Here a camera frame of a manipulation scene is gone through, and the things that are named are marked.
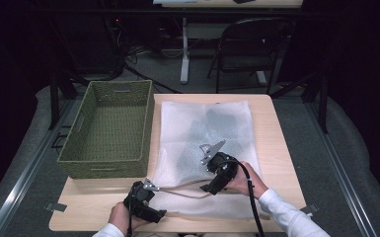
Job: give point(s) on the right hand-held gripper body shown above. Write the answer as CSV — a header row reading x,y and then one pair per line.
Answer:
x,y
223,168

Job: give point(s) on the white desk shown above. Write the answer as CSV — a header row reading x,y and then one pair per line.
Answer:
x,y
185,49

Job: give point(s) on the aluminium floor rail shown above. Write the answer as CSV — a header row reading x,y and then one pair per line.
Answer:
x,y
339,171
23,177

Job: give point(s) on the person's left hand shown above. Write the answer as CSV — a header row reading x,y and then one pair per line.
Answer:
x,y
120,217

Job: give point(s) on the metal table bracket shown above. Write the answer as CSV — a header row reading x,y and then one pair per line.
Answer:
x,y
56,207
309,209

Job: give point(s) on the black metal stand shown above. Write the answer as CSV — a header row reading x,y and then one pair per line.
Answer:
x,y
53,102
323,105

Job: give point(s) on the green woven basket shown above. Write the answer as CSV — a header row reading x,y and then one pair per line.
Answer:
x,y
112,131

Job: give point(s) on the black folding chair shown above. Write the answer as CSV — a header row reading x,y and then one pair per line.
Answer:
x,y
250,56

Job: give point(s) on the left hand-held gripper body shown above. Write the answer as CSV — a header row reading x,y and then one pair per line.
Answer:
x,y
139,199

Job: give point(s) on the person's right hand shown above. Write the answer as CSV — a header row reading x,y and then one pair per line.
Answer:
x,y
246,181

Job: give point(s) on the white cloth with print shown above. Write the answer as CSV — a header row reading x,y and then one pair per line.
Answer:
x,y
177,118

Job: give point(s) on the dark equipment cabinet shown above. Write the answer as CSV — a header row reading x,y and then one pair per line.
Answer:
x,y
89,46

